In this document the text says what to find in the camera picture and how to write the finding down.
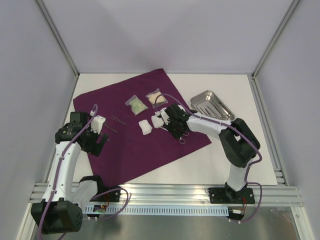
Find steel tweezers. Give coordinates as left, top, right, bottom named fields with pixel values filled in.
left=110, top=116, right=126, bottom=125
left=103, top=124, right=118, bottom=133

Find steel forceps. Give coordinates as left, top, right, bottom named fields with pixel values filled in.
left=179, top=131, right=189, bottom=145

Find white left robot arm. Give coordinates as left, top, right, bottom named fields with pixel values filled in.
left=30, top=105, right=108, bottom=240

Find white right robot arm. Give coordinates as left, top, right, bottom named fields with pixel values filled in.
left=157, top=103, right=261, bottom=203

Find white gauze pad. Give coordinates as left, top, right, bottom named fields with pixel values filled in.
left=138, top=119, right=153, bottom=136
left=151, top=115, right=164, bottom=129

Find purple cloth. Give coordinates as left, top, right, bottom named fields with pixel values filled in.
left=73, top=69, right=211, bottom=187

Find steel instrument tray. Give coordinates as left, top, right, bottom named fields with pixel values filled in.
left=190, top=90, right=236, bottom=121

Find beige gauze packet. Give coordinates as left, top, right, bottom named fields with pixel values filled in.
left=145, top=88, right=168, bottom=109

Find instruments in tray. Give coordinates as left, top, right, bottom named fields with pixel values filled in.
left=196, top=106, right=232, bottom=120

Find green gauze packet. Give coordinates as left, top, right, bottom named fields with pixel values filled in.
left=125, top=95, right=149, bottom=116

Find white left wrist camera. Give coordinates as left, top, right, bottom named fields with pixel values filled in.
left=89, top=115, right=106, bottom=135

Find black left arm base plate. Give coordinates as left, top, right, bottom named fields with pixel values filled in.
left=91, top=186, right=121, bottom=203

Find slotted cable duct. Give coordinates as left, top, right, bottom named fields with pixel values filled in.
left=83, top=204, right=229, bottom=217

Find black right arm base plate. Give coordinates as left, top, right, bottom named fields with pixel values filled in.
left=207, top=185, right=256, bottom=204

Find aluminium front rail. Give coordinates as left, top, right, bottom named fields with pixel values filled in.
left=29, top=182, right=305, bottom=208

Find left aluminium frame post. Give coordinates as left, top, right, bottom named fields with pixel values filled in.
left=34, top=0, right=80, bottom=79

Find aluminium frame post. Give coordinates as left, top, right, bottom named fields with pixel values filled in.
left=34, top=0, right=80, bottom=79
left=251, top=0, right=302, bottom=80

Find right aluminium frame post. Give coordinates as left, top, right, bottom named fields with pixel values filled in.
left=251, top=0, right=302, bottom=80

